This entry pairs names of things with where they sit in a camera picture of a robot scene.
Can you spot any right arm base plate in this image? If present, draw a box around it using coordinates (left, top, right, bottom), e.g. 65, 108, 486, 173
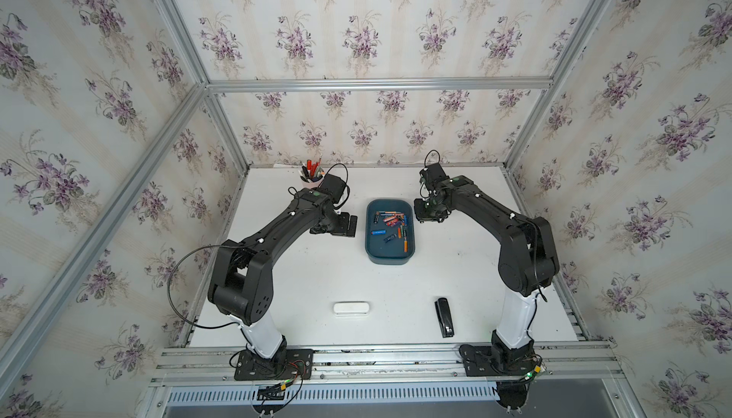
459, 342, 543, 381

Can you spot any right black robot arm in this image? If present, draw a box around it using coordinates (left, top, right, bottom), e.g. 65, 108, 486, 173
414, 164, 560, 355

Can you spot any teal plastic storage box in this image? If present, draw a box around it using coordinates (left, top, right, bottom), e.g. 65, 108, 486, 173
365, 199, 416, 266

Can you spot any white eraser box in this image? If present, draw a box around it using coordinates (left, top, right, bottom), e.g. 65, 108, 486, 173
333, 301, 371, 316

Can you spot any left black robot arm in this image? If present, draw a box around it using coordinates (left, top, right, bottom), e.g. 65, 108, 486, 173
207, 184, 358, 361

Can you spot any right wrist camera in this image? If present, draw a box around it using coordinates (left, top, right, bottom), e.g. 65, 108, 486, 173
419, 163, 449, 191

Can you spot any black stapler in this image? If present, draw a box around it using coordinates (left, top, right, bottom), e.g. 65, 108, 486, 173
435, 297, 455, 338

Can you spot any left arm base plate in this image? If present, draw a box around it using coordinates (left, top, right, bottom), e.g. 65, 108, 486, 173
230, 349, 315, 381

